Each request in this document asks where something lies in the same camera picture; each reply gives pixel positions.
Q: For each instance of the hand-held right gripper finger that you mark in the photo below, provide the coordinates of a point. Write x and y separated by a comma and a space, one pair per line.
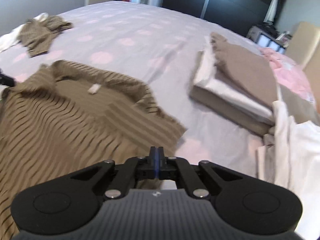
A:
154, 165
160, 165

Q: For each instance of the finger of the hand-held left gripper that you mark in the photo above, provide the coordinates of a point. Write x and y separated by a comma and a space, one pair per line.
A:
6, 81

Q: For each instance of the brown striped shirt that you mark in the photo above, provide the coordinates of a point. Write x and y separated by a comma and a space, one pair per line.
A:
62, 130

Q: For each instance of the stack of folded clothes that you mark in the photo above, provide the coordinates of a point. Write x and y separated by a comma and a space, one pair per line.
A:
237, 80

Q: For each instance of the brown striped pants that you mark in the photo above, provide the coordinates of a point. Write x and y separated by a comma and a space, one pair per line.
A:
40, 37

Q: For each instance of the white crumpled garment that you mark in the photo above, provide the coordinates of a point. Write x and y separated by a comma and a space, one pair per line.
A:
295, 155

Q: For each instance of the bed with pink dotted sheet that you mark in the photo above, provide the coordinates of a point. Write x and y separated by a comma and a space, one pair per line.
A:
140, 30

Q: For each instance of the light pink patterned pillow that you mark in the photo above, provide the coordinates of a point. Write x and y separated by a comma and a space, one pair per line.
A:
292, 75

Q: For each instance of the white drawer cabinet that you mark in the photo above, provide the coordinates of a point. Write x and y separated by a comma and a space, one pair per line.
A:
265, 41

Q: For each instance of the black sliding wardrobe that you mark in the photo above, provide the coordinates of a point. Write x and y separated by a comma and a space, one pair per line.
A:
225, 2

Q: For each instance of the beige padded headboard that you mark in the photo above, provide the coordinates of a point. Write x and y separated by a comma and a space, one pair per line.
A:
307, 45

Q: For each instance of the white hanging cloth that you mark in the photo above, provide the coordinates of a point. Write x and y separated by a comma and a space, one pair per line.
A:
272, 7

